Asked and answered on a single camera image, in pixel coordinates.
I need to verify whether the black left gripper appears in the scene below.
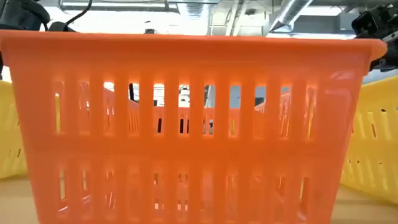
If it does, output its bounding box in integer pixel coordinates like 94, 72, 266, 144
0, 0, 77, 32

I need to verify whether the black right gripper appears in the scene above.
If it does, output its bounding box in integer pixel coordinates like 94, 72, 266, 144
369, 2, 398, 72

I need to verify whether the orange plastic basket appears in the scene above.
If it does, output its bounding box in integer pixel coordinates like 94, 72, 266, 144
0, 30, 388, 224

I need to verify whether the yellow plastic basket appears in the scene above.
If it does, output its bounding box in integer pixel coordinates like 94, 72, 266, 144
0, 80, 28, 180
340, 75, 398, 205

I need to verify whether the smooth silver ventilation duct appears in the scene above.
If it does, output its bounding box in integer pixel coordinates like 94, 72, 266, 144
269, 0, 314, 32

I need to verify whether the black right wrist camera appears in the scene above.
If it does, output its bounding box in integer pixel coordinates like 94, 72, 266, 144
351, 11, 379, 37

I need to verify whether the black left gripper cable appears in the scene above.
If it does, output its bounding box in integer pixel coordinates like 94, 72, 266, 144
64, 0, 93, 26

